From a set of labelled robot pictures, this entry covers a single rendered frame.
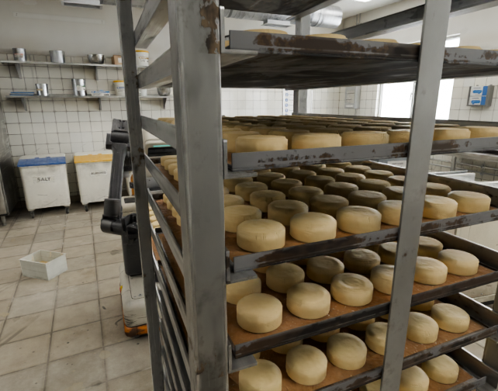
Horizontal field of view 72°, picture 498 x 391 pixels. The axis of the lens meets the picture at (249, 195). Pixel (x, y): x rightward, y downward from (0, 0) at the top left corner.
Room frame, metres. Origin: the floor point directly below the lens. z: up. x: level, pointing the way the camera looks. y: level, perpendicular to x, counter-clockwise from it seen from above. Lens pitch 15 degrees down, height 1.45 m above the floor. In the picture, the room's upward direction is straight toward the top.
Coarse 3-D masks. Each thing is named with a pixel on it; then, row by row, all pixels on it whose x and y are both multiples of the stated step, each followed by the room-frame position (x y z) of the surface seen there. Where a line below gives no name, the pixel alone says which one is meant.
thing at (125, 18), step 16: (128, 0) 0.82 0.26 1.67; (128, 16) 0.82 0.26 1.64; (128, 32) 0.82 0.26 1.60; (128, 48) 0.81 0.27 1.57; (128, 64) 0.81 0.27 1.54; (128, 80) 0.81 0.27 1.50; (128, 96) 0.81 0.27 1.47; (128, 112) 0.81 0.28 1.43; (128, 128) 0.83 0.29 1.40; (144, 160) 0.82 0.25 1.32; (144, 176) 0.82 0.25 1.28; (144, 192) 0.82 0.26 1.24; (144, 208) 0.82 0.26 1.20; (144, 224) 0.81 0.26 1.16; (144, 240) 0.81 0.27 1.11; (144, 256) 0.81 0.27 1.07; (144, 272) 0.81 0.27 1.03; (144, 288) 0.81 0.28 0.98; (160, 352) 0.82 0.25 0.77; (160, 368) 0.82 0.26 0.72; (160, 384) 0.82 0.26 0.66
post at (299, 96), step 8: (304, 16) 0.98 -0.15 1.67; (296, 24) 1.00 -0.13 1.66; (304, 24) 0.98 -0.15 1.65; (296, 32) 1.00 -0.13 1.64; (304, 32) 0.99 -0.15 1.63; (296, 96) 0.99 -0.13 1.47; (304, 96) 0.99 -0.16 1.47; (296, 104) 0.99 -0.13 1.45; (304, 104) 0.99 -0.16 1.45; (304, 112) 0.99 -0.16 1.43
